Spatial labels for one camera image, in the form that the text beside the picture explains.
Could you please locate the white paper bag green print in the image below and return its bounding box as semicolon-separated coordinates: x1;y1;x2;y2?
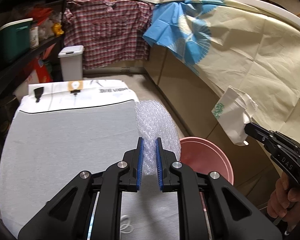
211;86;258;146

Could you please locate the clear bubble wrap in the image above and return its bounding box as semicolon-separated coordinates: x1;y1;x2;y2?
135;100;181;176

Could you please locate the white pedal trash bin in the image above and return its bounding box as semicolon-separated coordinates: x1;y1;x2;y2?
58;45;84;81

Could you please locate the person's right hand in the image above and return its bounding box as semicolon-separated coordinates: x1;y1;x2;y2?
267;172;300;231

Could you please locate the pink plastic basin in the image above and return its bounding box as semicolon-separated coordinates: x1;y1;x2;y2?
180;137;234;185

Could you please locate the white rubber band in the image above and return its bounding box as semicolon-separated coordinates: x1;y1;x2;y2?
120;215;134;234

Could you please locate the grey ironing board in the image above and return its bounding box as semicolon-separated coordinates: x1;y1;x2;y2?
0;79;180;240

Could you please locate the blue cream patterned cloth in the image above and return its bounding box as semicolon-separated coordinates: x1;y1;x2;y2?
143;0;300;142

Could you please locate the red plaid shirt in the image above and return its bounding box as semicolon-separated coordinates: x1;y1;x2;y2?
63;0;154;69

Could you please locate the red packaging bag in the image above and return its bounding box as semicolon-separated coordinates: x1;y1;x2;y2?
22;46;53;84

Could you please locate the yellow toy figure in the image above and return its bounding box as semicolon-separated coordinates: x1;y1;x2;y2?
51;23;64;36

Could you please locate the white label jar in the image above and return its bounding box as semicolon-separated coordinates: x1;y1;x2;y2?
30;26;39;49

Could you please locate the green storage box white lid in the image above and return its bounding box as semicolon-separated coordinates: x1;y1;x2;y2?
0;18;33;62

